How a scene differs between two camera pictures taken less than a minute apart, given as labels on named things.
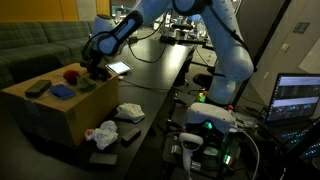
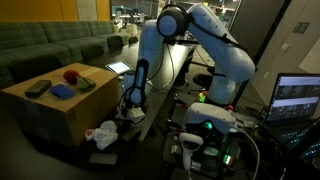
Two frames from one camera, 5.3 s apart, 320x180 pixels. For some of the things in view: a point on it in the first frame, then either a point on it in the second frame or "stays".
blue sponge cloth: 63,92 stays
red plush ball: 71,76 stays
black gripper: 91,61 → 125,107
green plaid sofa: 34,48 stays
